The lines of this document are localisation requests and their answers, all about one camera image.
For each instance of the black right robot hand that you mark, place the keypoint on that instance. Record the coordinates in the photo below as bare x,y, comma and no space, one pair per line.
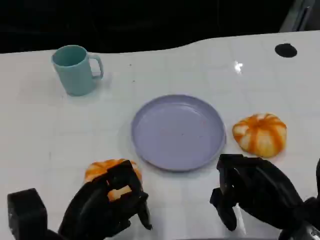
265,190

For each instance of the orange white toy bread roll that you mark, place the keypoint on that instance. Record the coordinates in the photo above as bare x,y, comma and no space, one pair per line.
260,135
97,168

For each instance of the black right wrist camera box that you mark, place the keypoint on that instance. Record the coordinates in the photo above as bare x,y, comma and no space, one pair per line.
318,177

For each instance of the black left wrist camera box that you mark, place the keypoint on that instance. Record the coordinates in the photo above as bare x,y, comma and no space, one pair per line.
26,215

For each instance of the lilac plate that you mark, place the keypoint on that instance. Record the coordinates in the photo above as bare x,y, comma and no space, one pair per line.
178,132

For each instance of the grey metal frame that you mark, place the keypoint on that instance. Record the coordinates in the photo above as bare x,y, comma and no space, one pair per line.
300,15

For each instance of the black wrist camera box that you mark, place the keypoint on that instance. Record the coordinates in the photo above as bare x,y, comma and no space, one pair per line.
318,177
26,215

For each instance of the pale green mug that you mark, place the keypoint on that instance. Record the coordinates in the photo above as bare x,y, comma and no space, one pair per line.
75,72

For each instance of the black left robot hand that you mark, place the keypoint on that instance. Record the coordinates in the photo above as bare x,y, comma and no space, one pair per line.
92,207

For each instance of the black round table grommet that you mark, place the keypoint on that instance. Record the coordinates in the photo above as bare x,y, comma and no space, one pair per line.
285,50

